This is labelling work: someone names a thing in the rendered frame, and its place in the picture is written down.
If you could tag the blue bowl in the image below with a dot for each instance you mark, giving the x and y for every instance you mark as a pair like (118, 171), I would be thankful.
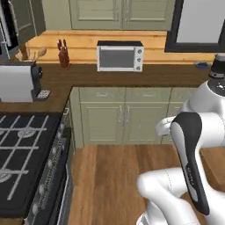
(202, 65)

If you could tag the white toaster oven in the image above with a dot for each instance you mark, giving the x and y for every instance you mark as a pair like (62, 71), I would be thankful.
(118, 57)

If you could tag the wooden utensil pot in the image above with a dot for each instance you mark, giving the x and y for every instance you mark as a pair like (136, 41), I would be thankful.
(23, 54)

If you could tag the black gas stove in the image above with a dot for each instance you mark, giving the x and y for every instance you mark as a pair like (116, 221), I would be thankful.
(23, 158)

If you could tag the green base cupboards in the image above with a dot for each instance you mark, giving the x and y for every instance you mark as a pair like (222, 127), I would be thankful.
(123, 117)

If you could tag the brown knife block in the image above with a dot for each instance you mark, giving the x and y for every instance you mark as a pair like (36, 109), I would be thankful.
(63, 57)

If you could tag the black framed window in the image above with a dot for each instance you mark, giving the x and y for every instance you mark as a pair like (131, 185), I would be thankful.
(199, 23)

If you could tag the green tall cupboard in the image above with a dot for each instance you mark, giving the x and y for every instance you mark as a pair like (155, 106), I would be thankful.
(30, 17)

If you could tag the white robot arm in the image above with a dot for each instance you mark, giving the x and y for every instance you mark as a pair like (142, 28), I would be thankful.
(187, 181)

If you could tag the wooden spoon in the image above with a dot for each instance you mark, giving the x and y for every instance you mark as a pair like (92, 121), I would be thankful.
(41, 53)

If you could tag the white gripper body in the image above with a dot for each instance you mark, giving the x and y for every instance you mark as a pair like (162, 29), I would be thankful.
(164, 126)

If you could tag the green wall cupboards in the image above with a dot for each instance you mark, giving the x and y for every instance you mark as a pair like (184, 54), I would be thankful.
(121, 13)

